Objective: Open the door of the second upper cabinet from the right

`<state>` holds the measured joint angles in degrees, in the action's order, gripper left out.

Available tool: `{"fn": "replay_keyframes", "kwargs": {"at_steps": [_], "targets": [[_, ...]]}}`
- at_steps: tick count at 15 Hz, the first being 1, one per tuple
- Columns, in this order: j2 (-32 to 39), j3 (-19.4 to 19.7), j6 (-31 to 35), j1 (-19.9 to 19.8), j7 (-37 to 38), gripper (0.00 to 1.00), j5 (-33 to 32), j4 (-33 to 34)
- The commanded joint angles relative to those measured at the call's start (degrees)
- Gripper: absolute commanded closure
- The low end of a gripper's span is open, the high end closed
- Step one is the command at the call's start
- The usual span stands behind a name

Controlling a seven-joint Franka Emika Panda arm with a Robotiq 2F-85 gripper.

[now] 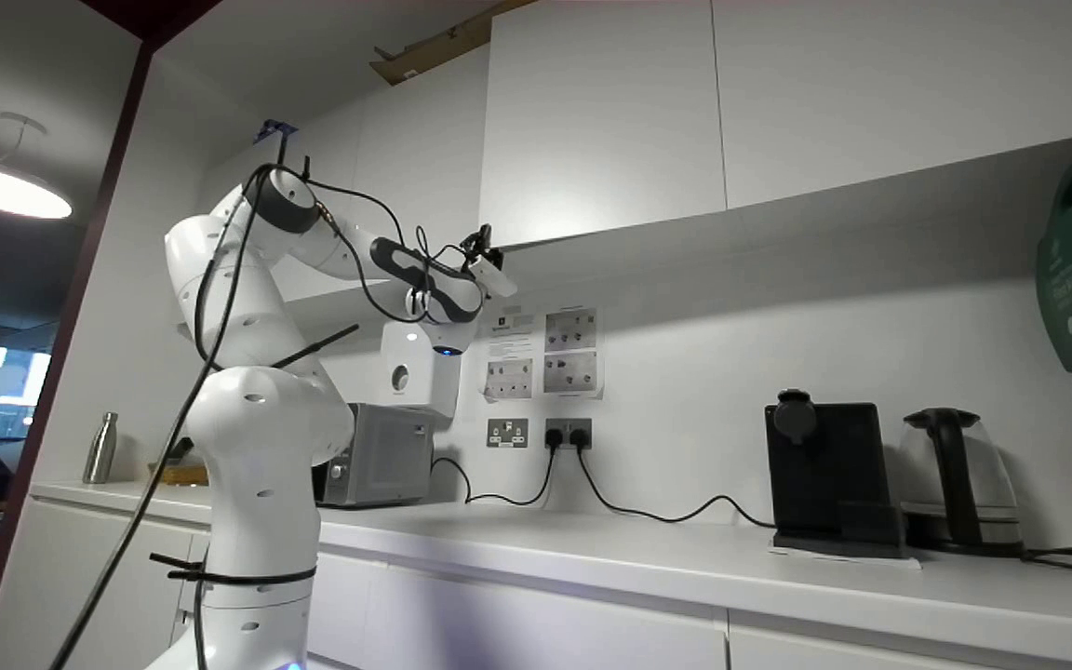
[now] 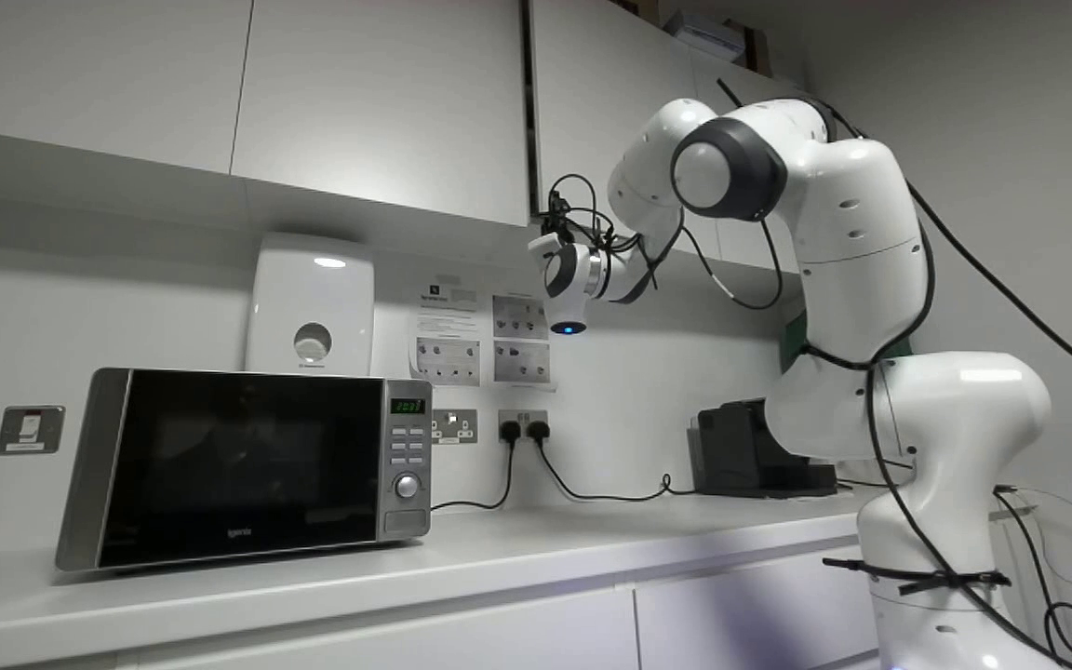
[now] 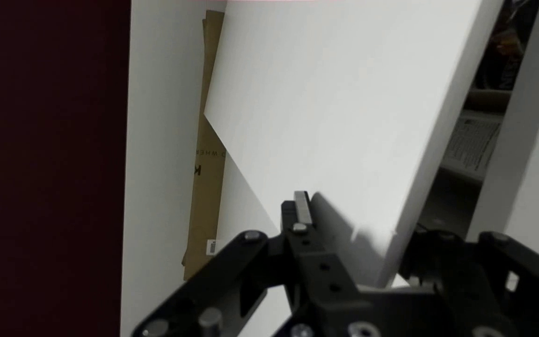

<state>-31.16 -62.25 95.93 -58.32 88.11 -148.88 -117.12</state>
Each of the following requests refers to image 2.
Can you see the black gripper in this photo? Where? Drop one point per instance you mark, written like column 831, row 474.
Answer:
column 560, row 231

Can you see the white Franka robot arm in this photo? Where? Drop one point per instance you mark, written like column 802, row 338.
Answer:
column 857, row 248

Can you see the white upper cabinet body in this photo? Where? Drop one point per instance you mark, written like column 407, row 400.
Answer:
column 129, row 188

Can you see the black coffee machine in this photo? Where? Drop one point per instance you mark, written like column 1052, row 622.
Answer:
column 735, row 453

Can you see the silver black microwave oven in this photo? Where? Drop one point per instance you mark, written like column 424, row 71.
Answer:
column 238, row 468

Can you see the black zip tie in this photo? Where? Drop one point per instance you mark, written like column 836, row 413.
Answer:
column 919, row 578

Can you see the white double wall socket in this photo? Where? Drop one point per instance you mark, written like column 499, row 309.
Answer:
column 522, row 364
column 447, row 358
column 520, row 318

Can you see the white paper wall sign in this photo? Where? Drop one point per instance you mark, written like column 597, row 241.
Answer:
column 447, row 297

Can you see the metal double wall socket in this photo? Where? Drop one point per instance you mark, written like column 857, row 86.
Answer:
column 522, row 418

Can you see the metal wall switch plate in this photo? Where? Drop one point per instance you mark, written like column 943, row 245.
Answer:
column 457, row 425

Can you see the white wall dispenser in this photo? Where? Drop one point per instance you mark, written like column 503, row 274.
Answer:
column 310, row 300

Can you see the grey wall switch plate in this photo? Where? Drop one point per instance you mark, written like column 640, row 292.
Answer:
column 32, row 431

